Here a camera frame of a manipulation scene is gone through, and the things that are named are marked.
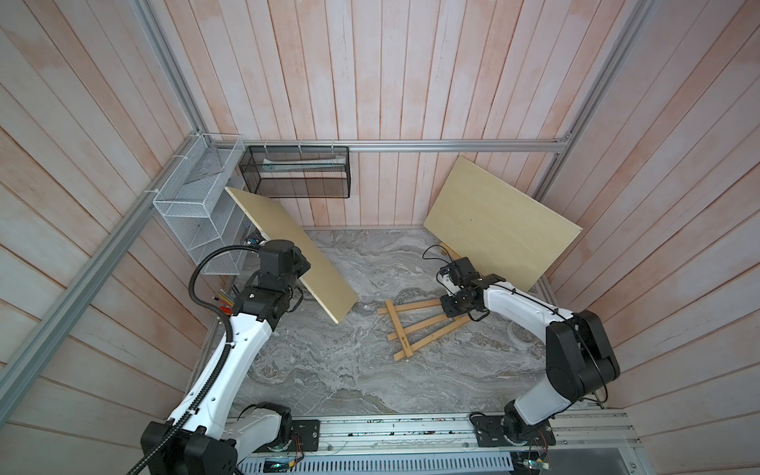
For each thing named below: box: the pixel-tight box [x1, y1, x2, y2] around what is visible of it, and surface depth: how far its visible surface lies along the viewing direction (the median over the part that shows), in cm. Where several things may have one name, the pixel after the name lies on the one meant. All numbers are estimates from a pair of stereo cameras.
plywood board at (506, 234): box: [423, 155, 583, 292], surface depth 93 cm
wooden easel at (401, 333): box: [377, 298, 473, 362], surface depth 88 cm
